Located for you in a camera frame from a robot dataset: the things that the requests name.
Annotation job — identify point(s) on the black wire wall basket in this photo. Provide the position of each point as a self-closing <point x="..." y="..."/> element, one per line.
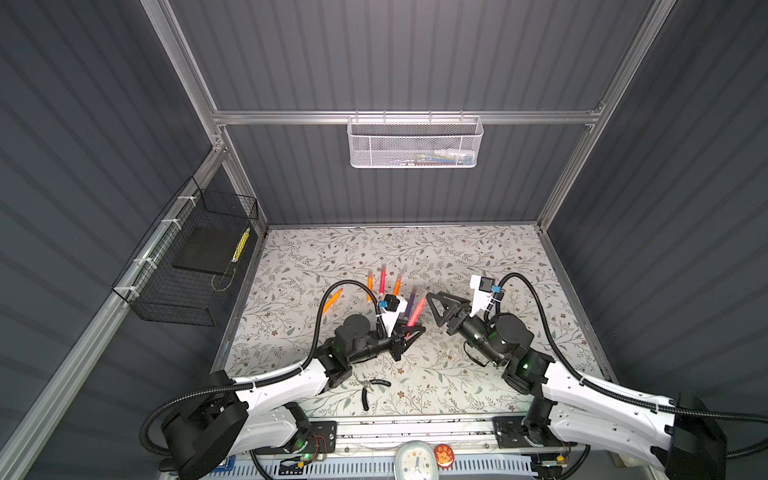
<point x="192" y="272"/>

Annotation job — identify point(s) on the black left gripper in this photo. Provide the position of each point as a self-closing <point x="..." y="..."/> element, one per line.
<point x="398" y="343"/>

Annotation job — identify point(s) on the black flat pad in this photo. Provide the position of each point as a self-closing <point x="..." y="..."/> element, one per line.
<point x="207" y="250"/>

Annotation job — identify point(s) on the white analog clock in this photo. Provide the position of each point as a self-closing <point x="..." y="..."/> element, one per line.
<point x="415" y="460"/>

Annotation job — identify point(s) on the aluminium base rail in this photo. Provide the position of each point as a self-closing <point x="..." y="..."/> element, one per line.
<point x="464" y="433"/>

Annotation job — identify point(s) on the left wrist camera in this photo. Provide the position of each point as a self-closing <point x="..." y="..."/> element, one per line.
<point x="391" y="307"/>

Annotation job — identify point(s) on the lone orange marker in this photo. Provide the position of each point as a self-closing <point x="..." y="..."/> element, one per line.
<point x="332" y="300"/>

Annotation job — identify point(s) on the pink marker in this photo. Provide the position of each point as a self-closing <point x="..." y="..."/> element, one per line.
<point x="383" y="280"/>
<point x="416" y="313"/>

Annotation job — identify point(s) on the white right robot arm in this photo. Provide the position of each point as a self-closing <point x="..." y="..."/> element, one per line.
<point x="576" y="408"/>

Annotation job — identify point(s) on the black handled pliers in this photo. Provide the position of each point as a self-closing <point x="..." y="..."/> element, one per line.
<point x="368" y="386"/>

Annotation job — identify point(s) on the purple marker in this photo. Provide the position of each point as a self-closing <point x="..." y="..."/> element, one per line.
<point x="411" y="302"/>

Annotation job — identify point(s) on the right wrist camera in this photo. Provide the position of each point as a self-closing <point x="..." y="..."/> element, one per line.
<point x="486" y="294"/>

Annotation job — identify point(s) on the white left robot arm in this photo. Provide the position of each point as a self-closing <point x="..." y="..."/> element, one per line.
<point x="228" y="418"/>

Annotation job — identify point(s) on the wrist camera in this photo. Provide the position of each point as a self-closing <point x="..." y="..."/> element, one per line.
<point x="391" y="307"/>
<point x="486" y="294"/>

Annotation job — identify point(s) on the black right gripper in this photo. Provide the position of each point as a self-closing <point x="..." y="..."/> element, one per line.
<point x="449" y="304"/>

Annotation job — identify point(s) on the yellow marker in basket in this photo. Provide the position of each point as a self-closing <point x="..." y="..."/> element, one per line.
<point x="242" y="242"/>

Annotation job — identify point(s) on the white wire mesh basket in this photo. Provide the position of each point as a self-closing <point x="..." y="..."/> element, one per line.
<point x="419" y="142"/>

